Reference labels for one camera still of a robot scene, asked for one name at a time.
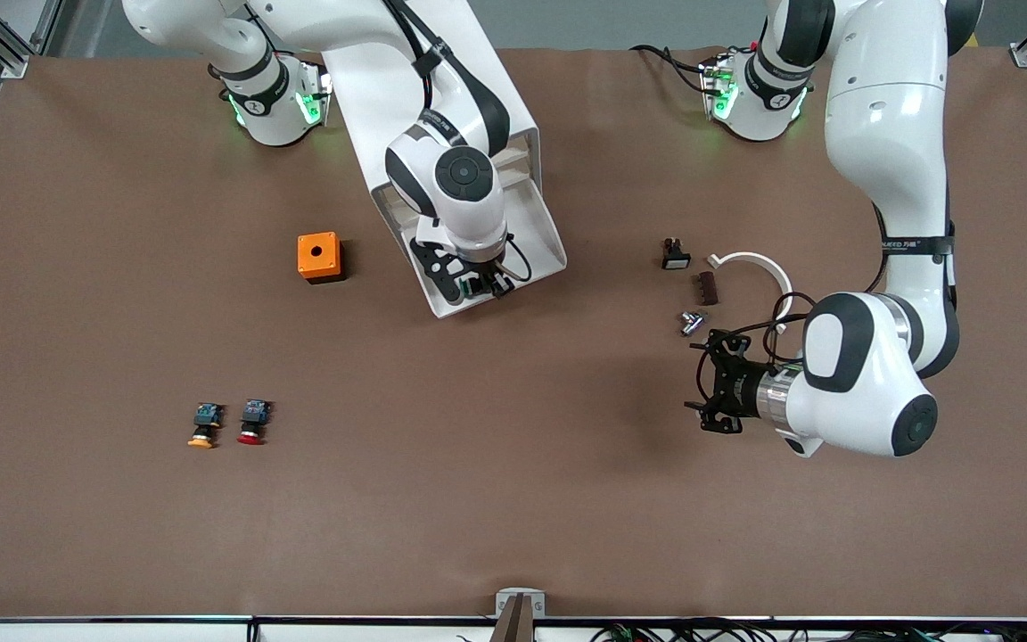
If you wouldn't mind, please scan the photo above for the white plastic drawer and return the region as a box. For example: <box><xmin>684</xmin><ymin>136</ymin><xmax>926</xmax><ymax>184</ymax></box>
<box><xmin>384</xmin><ymin>153</ymin><xmax>540</xmax><ymax>228</ymax></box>
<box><xmin>374</xmin><ymin>134</ymin><xmax>539</xmax><ymax>210</ymax></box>
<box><xmin>411</xmin><ymin>174</ymin><xmax>568</xmax><ymax>319</ymax></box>

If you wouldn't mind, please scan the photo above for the white drawer cabinet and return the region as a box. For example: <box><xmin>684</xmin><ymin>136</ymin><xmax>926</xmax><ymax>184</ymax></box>
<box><xmin>317</xmin><ymin>0</ymin><xmax>541</xmax><ymax>268</ymax></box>

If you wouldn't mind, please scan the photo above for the red mushroom push button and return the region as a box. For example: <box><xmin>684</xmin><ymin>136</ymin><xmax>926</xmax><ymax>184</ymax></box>
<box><xmin>236</xmin><ymin>399</ymin><xmax>273</xmax><ymax>447</ymax></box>

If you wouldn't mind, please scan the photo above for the yellow mushroom push button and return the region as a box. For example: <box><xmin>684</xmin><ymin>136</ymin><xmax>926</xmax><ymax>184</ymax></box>
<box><xmin>187</xmin><ymin>404</ymin><xmax>225</xmax><ymax>449</ymax></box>

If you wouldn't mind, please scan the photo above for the white half-ring pipe clamp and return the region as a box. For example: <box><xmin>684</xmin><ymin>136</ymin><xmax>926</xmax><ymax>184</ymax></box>
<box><xmin>707</xmin><ymin>252</ymin><xmax>794</xmax><ymax>336</ymax></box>

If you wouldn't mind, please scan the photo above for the orange button enclosure box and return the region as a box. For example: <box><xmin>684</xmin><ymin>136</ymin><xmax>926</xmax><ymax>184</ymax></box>
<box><xmin>297</xmin><ymin>232</ymin><xmax>345</xmax><ymax>284</ymax></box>

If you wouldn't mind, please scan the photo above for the black cable bundle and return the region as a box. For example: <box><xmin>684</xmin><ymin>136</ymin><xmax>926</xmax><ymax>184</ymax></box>
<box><xmin>589</xmin><ymin>622</ymin><xmax>1027</xmax><ymax>642</ymax></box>

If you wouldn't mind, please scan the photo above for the black arm base cable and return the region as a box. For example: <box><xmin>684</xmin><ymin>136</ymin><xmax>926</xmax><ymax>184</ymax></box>
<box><xmin>629</xmin><ymin>45</ymin><xmax>712</xmax><ymax>95</ymax></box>

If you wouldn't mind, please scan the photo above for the grey metal stand bracket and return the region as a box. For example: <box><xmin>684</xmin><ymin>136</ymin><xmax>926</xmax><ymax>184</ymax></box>
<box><xmin>495</xmin><ymin>588</ymin><xmax>546</xmax><ymax>642</ymax></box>

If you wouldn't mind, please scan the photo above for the white table edge rail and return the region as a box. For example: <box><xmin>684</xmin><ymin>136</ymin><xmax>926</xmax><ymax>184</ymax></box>
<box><xmin>0</xmin><ymin>615</ymin><xmax>1027</xmax><ymax>642</ymax></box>

